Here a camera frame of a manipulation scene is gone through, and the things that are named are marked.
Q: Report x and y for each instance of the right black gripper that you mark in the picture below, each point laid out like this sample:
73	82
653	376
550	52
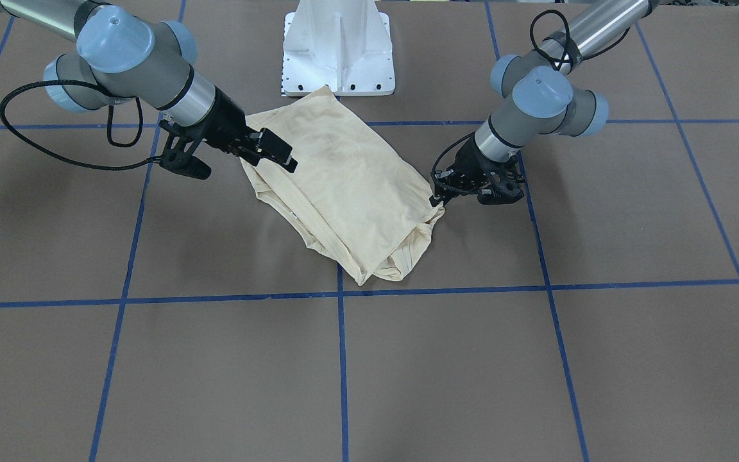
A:
226	121

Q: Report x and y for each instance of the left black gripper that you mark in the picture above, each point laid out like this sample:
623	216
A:
470	160

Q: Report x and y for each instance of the beige long-sleeve printed shirt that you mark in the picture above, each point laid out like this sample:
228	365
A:
351	198

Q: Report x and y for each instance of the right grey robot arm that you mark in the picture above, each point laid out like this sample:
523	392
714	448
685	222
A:
120	57

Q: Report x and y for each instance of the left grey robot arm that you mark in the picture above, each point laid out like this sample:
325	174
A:
537	99

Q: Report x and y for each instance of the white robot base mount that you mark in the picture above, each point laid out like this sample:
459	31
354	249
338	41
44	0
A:
343	45

